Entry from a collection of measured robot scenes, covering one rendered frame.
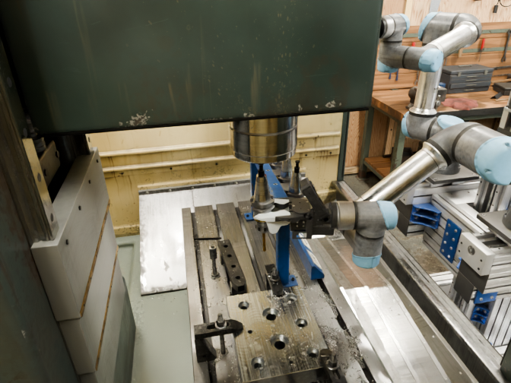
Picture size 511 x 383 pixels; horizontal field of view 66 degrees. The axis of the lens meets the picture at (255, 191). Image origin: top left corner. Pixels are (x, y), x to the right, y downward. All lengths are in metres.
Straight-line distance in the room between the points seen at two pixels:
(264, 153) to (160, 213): 1.22
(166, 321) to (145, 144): 0.84
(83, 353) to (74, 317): 0.11
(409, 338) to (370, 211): 0.63
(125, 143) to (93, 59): 1.27
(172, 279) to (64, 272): 1.06
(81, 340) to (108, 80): 0.52
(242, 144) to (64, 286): 0.45
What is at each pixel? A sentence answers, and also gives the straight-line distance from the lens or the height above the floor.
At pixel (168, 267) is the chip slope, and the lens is 1.86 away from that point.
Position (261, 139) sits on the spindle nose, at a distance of 0.86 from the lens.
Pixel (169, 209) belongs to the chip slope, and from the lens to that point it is 2.03.
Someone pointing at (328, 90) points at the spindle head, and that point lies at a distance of 0.82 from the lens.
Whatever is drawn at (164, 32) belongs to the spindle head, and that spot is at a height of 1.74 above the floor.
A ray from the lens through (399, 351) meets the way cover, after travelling 1.48.
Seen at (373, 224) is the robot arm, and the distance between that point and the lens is 1.05.
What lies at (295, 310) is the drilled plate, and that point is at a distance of 1.17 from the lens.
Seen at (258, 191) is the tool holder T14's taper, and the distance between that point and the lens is 0.98.
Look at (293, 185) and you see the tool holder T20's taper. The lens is 1.23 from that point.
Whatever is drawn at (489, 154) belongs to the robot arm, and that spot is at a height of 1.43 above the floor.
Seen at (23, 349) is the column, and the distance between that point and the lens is 0.79.
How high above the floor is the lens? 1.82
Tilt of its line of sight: 28 degrees down
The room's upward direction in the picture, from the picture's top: 1 degrees counter-clockwise
